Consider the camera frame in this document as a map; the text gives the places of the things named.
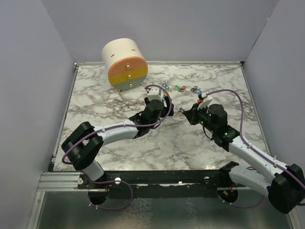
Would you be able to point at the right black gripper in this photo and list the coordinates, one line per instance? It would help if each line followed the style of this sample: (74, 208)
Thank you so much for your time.
(192, 113)

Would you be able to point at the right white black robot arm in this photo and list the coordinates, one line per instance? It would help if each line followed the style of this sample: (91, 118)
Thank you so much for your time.
(282, 184)

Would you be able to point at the round three-drawer storage box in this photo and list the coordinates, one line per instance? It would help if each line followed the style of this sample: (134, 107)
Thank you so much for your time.
(125, 64)

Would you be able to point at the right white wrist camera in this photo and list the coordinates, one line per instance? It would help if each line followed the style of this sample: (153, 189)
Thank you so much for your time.
(203, 102)

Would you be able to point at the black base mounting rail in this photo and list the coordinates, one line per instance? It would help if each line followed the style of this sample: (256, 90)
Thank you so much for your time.
(158, 184)

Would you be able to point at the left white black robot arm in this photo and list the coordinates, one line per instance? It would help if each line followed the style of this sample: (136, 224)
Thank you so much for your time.
(83, 145)

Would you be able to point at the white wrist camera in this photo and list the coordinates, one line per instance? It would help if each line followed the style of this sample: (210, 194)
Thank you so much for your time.
(155, 93)
(203, 102)

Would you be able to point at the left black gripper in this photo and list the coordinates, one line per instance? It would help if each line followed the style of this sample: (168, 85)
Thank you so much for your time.
(166, 109)

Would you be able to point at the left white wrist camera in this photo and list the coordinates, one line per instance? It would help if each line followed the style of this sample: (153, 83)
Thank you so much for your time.
(155, 93)

